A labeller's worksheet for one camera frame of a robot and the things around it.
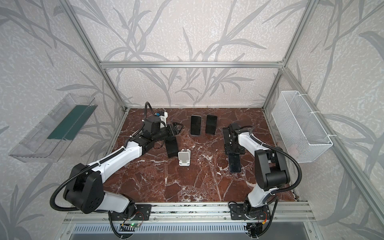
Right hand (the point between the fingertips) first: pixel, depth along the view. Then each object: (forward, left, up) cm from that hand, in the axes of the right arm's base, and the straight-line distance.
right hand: (232, 147), depth 94 cm
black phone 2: (+14, +24, +5) cm, 28 cm away
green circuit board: (-40, +52, -2) cm, 65 cm away
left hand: (+6, +31, +19) cm, 36 cm away
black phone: (-3, +37, +5) cm, 38 cm away
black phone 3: (+16, +13, +3) cm, 21 cm away
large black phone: (+11, +3, -3) cm, 11 cm away
